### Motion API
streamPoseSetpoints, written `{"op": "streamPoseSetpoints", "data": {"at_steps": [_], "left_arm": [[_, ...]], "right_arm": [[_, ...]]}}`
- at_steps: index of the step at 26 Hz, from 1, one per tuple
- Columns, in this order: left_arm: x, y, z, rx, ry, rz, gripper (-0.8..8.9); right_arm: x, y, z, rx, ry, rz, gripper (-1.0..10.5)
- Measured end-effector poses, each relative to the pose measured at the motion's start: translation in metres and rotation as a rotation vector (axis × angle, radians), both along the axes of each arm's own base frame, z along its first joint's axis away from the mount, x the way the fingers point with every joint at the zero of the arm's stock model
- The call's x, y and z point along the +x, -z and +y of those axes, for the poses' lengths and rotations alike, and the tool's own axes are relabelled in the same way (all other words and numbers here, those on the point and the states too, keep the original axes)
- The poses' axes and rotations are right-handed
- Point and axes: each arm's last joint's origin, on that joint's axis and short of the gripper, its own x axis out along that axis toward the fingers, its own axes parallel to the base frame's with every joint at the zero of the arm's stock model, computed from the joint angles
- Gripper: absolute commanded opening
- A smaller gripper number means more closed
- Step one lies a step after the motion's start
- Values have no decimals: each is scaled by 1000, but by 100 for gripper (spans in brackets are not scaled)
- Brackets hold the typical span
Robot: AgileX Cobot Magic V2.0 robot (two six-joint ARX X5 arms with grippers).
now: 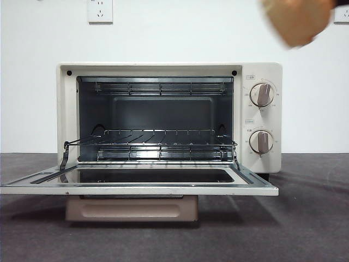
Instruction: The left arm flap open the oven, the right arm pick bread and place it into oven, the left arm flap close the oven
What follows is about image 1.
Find white wall socket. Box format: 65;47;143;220
333;6;349;25
87;0;114;25

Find metal wire oven rack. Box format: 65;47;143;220
64;129;238;147

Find small taupe oven knob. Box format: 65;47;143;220
249;129;274;154

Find oven door with taupe handle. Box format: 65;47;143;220
0;140;280;223

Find golden brown bread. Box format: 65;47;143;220
258;0;335;50

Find metal heater guard grille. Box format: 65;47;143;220
96;146;227;161
94;81;227;97

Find large taupe oven knob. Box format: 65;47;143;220
250;82;275;108

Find cream toaster oven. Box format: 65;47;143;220
56;62;283;181

